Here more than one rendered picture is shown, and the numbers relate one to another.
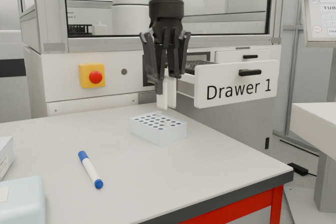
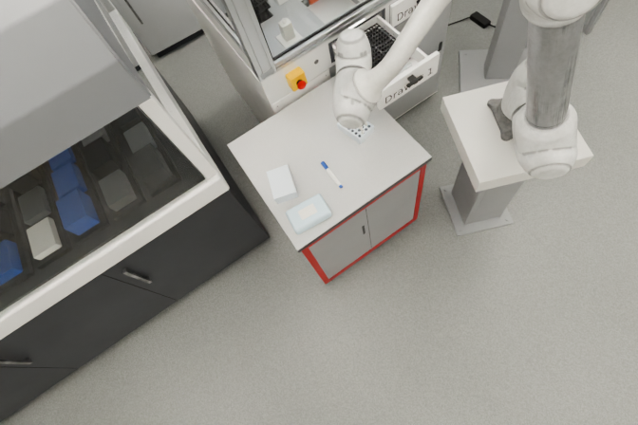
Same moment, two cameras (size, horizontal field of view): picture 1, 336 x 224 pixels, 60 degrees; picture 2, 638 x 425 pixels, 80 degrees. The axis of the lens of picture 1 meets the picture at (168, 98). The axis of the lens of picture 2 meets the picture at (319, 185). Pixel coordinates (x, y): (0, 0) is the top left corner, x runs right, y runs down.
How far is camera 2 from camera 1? 107 cm
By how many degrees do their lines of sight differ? 50
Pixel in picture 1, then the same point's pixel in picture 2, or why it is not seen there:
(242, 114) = not seen: hidden behind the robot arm
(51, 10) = (259, 53)
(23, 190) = (319, 204)
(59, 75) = (274, 87)
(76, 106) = (289, 98)
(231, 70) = (401, 81)
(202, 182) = (385, 176)
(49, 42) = (263, 73)
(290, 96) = not seen: outside the picture
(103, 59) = (300, 63)
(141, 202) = (362, 194)
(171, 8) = not seen: hidden behind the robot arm
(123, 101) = (319, 79)
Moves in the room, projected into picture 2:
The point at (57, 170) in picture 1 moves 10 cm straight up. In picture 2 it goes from (315, 176) to (310, 164)
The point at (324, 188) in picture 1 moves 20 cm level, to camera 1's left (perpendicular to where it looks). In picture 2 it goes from (492, 63) to (458, 69)
